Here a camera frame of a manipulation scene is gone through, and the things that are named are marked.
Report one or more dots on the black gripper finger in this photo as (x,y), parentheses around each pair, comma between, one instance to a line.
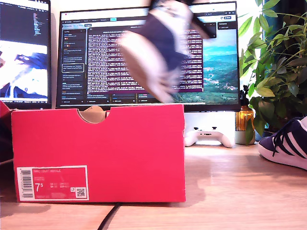
(156,3)
(201,26)

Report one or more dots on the blue suede white-striped shoe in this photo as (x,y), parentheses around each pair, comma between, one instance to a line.
(158,43)
(285,148)

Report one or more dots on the red cardboard shoebox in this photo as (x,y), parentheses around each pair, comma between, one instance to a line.
(129,155)

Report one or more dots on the red shoebox lid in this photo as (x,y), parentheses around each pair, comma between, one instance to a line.
(4,115)

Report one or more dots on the wide black computer monitor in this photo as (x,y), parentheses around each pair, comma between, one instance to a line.
(100,60)

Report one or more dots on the dark teal curtain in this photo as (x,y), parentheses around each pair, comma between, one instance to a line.
(285,7)

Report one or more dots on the green leafy houseplant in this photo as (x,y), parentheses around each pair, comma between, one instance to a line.
(278,72)

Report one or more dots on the amber glass pump bottle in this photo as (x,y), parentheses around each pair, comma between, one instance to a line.
(243,117)

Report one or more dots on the white game controller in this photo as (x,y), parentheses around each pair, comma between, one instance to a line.
(206,137)

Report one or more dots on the pale round pot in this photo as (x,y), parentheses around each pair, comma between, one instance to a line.
(239,137)

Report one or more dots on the dark blue planter tray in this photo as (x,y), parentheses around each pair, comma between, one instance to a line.
(261,135)

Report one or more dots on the black portrait computer monitor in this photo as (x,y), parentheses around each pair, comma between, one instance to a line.
(24,28)

